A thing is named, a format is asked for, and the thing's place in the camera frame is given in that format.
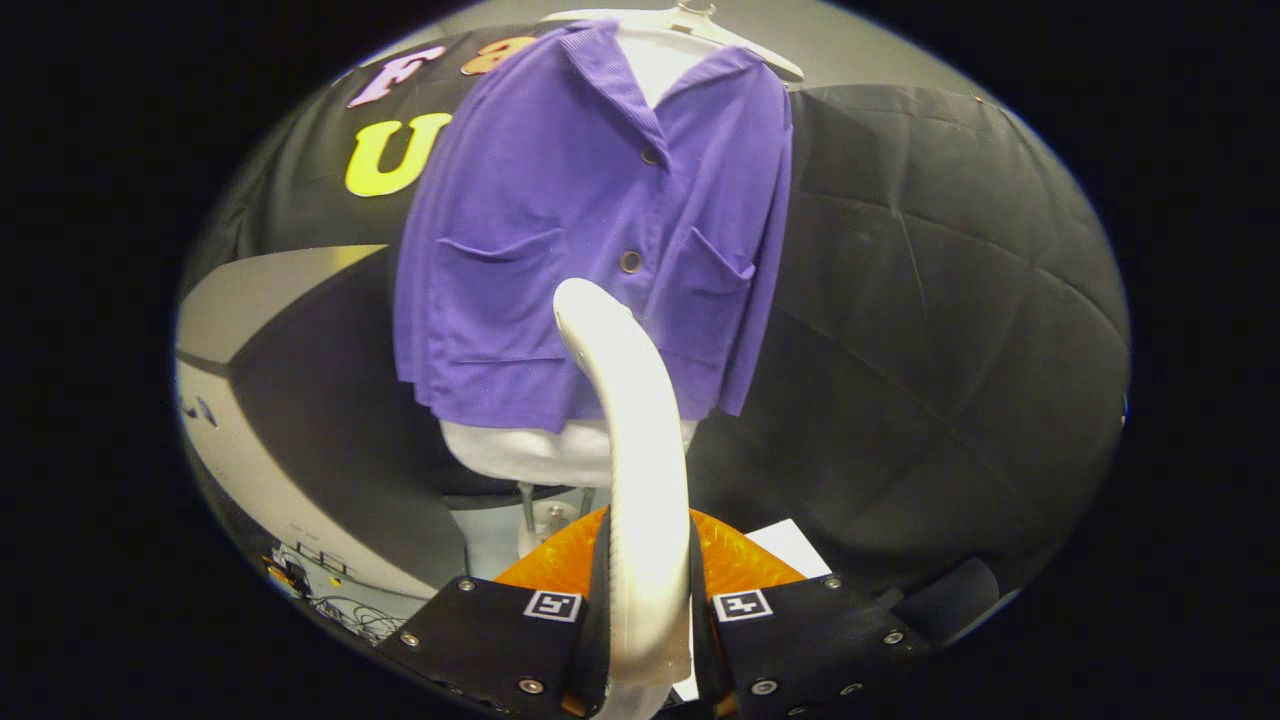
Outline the white garment steamer head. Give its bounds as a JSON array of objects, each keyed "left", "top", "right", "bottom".
[{"left": 552, "top": 277, "right": 696, "bottom": 720}]

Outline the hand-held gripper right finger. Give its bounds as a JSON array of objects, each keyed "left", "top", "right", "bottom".
[{"left": 688, "top": 506, "right": 941, "bottom": 720}]

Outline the white clothes hanger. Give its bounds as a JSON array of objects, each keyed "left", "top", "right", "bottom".
[{"left": 540, "top": 0, "right": 806, "bottom": 83}]

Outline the black backdrop cloth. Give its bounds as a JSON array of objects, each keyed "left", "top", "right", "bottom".
[{"left": 180, "top": 20, "right": 1131, "bottom": 641}]

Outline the white mannequin torso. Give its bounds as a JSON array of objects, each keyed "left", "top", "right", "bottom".
[{"left": 440, "top": 25, "right": 721, "bottom": 489}]

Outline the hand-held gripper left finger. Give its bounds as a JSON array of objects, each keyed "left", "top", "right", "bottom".
[{"left": 378, "top": 506, "right": 613, "bottom": 720}]

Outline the purple corduroy jacket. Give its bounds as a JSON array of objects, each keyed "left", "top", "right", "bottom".
[{"left": 393, "top": 18, "right": 794, "bottom": 434}]

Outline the white paper sheet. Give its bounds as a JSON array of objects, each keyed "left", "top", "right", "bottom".
[{"left": 745, "top": 518, "right": 833, "bottom": 581}]

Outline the metal mannequin stand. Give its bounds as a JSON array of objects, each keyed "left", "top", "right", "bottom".
[{"left": 515, "top": 480, "right": 601, "bottom": 561}]

